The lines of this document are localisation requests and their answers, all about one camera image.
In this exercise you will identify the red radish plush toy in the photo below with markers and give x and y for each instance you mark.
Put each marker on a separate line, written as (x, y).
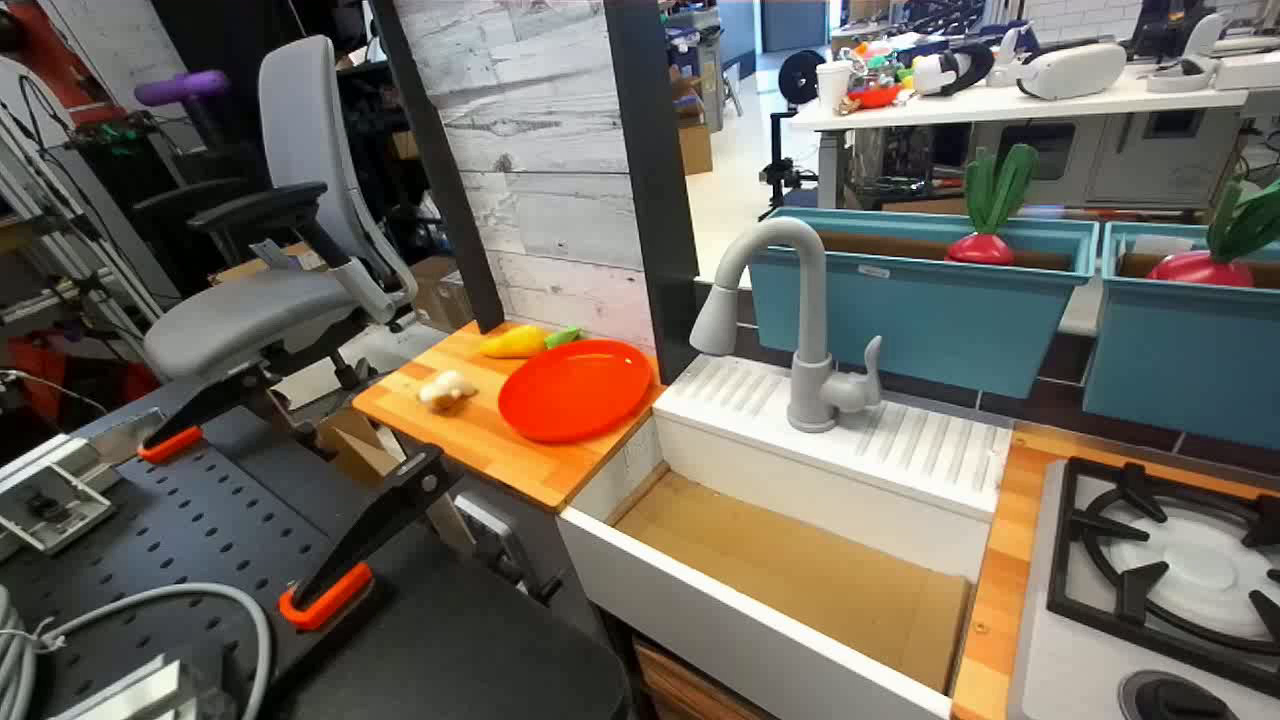
(980, 251)
(1195, 270)

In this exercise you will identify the aluminium mounting bracket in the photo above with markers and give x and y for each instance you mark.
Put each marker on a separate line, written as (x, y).
(52, 502)

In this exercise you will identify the yellow cloth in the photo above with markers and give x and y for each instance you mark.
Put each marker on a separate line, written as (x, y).
(512, 341)

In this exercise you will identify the orange round plate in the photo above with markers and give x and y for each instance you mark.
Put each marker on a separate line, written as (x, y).
(574, 395)

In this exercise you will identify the silver toy stove top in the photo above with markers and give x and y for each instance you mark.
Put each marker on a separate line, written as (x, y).
(1066, 674)

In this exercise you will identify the white toy sink basin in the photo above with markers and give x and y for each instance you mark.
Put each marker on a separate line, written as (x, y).
(724, 642)

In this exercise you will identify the black slanted strut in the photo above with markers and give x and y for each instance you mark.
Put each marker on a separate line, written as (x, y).
(443, 174)

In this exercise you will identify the metal frame rack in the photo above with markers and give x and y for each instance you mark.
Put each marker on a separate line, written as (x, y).
(67, 201)

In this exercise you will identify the white whiteboard panel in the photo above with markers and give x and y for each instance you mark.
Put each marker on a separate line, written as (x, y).
(546, 161)

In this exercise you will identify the black vertical post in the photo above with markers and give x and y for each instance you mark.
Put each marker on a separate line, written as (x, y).
(654, 201)

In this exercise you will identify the blue planter box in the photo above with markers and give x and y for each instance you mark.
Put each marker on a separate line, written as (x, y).
(1172, 363)
(906, 320)

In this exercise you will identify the colourful toy pile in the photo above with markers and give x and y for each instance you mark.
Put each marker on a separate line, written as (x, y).
(883, 80)

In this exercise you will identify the white plush mushroom toy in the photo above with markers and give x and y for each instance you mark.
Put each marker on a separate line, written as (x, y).
(445, 388)

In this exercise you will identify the grey toy faucet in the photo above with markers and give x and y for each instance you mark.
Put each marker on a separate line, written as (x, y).
(809, 381)

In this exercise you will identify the white background table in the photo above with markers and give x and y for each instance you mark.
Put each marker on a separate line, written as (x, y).
(1015, 103)

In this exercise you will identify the black stove burner grate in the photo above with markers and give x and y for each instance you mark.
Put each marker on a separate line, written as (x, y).
(1071, 536)

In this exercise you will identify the black background chair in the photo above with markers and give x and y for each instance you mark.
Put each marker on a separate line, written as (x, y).
(799, 80)

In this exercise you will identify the white headset on table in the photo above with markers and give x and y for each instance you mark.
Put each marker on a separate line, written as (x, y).
(1072, 71)

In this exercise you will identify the grey office chair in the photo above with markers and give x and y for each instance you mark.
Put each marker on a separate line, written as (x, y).
(227, 320)

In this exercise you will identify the purple padded cylinder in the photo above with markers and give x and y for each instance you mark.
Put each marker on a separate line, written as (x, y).
(181, 89)

